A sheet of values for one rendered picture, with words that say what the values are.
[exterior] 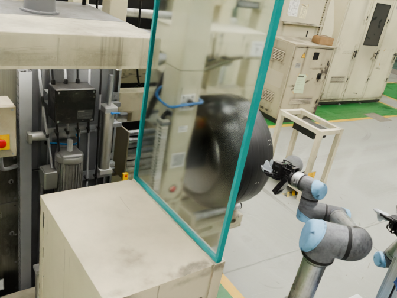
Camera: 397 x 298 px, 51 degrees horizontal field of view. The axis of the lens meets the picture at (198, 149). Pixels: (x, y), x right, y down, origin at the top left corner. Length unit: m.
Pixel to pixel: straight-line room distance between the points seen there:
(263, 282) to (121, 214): 2.02
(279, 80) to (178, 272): 5.46
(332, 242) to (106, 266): 0.73
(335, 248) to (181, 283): 0.53
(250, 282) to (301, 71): 4.06
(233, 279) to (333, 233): 1.86
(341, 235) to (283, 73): 5.12
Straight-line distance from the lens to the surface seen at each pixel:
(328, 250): 1.48
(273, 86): 6.60
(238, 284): 3.22
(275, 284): 3.33
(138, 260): 1.27
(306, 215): 1.86
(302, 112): 4.76
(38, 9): 1.79
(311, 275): 1.57
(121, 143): 2.34
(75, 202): 1.50
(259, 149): 2.02
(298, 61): 6.48
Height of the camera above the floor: 2.09
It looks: 24 degrees down
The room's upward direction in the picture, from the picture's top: 11 degrees clockwise
